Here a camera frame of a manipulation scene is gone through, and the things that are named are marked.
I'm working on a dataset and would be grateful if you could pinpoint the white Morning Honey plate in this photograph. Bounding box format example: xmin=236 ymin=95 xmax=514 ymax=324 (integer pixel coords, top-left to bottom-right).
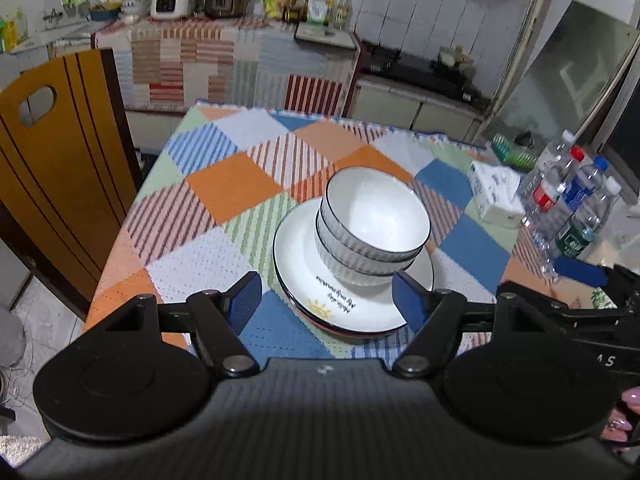
xmin=272 ymin=198 xmax=406 ymax=333

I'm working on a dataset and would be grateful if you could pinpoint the white black-rimmed deep plate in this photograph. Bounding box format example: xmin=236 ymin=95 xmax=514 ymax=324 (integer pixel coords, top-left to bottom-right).
xmin=274 ymin=266 xmax=407 ymax=340

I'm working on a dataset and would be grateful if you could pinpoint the white ribbed bowl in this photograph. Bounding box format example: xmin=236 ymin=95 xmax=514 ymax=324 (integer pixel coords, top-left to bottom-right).
xmin=319 ymin=167 xmax=431 ymax=262
xmin=314 ymin=211 xmax=416 ymax=286

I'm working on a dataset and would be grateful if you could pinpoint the right hand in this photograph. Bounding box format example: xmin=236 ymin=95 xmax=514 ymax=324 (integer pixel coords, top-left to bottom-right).
xmin=600 ymin=386 xmax=639 ymax=462

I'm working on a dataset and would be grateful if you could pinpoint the green label water bottle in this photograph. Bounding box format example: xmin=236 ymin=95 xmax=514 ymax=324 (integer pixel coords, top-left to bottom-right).
xmin=548 ymin=177 xmax=622 ymax=261

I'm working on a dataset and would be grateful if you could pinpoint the blue label water bottle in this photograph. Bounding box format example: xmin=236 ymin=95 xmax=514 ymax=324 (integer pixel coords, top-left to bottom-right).
xmin=549 ymin=155 xmax=608 ymax=236

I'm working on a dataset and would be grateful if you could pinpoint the red label water bottle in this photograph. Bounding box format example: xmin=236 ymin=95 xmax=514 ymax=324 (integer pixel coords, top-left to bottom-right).
xmin=518 ymin=145 xmax=585 ymax=245

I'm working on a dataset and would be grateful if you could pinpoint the colourful patchwork tablecloth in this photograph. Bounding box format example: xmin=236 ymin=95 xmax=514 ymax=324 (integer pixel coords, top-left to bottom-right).
xmin=87 ymin=104 xmax=605 ymax=362

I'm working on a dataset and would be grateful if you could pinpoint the white tissue pack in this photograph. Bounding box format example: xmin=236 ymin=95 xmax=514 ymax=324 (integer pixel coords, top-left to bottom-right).
xmin=468 ymin=160 xmax=525 ymax=229

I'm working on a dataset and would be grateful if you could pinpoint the green plastic basket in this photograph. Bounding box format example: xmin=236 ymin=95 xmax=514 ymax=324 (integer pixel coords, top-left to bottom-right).
xmin=490 ymin=131 xmax=544 ymax=172

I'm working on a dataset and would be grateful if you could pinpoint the yellow wooden chair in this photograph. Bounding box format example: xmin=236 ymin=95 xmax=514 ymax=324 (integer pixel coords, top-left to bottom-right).
xmin=1 ymin=49 xmax=142 ymax=318

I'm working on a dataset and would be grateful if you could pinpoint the striped counter cloth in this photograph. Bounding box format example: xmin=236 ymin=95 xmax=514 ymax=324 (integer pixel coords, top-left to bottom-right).
xmin=94 ymin=18 xmax=360 ymax=116

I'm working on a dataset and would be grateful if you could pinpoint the black gas stove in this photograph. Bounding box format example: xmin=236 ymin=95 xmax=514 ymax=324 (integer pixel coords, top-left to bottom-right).
xmin=360 ymin=40 xmax=490 ymax=112

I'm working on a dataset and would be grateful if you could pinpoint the yellow oil bottle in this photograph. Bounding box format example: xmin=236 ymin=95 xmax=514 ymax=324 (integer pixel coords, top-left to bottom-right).
xmin=333 ymin=0 xmax=352 ymax=30

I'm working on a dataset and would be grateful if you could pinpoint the white rice cooker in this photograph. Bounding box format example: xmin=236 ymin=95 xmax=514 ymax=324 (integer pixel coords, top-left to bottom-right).
xmin=151 ymin=0 xmax=195 ymax=21

